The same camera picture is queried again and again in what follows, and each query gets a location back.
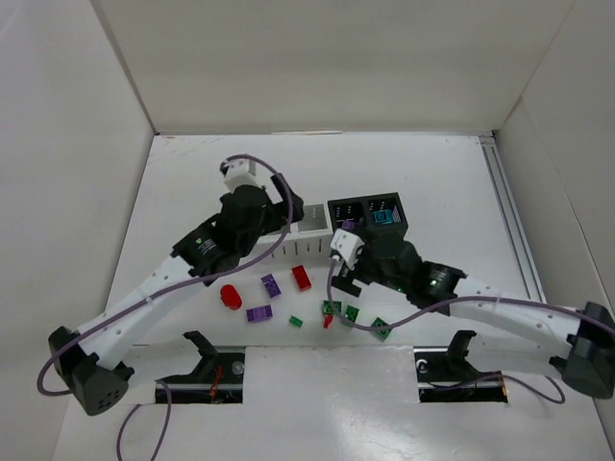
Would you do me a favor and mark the teal rounded lego piece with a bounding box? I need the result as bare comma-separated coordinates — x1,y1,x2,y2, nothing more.
372,209,395,226

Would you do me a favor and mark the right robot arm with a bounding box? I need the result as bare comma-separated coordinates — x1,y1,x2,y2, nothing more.
327,230,614,400

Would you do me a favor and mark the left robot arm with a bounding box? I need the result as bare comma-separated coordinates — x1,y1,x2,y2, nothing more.
48,174,305,416

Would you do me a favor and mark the black double bin container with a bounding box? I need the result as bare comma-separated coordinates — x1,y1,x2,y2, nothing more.
327,192,408,242

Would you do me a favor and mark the green lego brick middle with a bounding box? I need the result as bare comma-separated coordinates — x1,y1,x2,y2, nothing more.
342,304,359,328

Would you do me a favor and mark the white double bin container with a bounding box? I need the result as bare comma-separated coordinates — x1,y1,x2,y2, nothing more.
261,204,332,265

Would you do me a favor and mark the green lego brick right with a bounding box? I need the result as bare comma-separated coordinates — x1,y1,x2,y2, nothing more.
371,317,392,341

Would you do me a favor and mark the purple rectangular lego brick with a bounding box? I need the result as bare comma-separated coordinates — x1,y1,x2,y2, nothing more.
261,274,282,299

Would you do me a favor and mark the green curved lego brick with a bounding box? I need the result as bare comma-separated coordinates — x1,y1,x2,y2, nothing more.
321,301,342,316

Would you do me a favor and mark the red rectangular lego brick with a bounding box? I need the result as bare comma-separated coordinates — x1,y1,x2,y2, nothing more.
291,265,311,292

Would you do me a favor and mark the red rounded lego piece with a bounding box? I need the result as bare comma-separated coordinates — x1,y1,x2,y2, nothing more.
219,284,243,311

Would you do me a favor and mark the purple printed lego brick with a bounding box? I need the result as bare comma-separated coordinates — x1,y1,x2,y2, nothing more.
246,304,273,323

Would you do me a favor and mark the small green lego piece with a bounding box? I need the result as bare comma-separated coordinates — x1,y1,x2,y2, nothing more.
288,316,304,328

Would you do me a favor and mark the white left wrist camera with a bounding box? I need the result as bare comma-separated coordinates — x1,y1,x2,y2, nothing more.
220,158,258,192

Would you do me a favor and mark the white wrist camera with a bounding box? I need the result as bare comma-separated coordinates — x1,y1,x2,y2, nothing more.
330,229,365,270
220,158,258,192

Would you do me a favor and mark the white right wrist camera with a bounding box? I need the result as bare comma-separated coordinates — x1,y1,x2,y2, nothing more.
330,229,365,270

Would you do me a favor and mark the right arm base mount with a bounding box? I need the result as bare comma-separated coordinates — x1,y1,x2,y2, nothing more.
413,330,508,403

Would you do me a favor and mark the aluminium rail right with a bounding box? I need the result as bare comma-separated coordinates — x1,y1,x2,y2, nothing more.
479,135,546,302

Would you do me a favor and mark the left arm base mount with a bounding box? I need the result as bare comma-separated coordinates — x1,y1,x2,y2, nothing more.
155,331,246,404

